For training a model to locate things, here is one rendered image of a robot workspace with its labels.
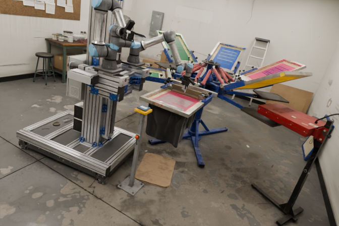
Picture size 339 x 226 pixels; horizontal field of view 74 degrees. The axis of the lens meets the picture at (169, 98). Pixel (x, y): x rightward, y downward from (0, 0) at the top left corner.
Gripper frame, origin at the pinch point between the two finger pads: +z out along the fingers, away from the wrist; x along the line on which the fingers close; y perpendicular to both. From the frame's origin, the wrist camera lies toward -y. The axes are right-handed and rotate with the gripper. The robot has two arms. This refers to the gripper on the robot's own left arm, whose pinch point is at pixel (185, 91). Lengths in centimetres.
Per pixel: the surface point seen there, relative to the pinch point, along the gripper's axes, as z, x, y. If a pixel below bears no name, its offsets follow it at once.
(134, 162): 68, 79, 11
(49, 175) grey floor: 101, 120, 90
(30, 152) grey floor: 101, 109, 140
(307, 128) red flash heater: -10, 18, -134
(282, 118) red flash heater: -8, 6, -112
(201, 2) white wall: -139, -413, 158
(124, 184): 100, 82, 18
